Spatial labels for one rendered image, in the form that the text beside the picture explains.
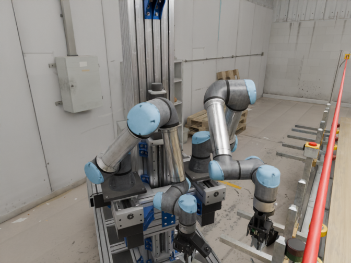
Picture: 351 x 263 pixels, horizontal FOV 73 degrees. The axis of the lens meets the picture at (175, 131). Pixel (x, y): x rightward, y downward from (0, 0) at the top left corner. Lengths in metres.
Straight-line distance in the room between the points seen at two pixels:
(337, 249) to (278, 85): 7.86
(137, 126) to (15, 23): 2.20
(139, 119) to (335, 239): 1.08
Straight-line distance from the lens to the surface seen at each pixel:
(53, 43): 3.03
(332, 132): 0.44
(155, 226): 1.55
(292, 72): 8.85
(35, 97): 2.96
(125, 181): 1.32
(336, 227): 1.54
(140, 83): 1.37
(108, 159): 1.11
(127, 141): 0.99
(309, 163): 1.63
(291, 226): 1.24
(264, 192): 0.88
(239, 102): 1.14
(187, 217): 1.03
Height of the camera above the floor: 1.77
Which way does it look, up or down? 20 degrees down
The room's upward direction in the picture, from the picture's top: straight up
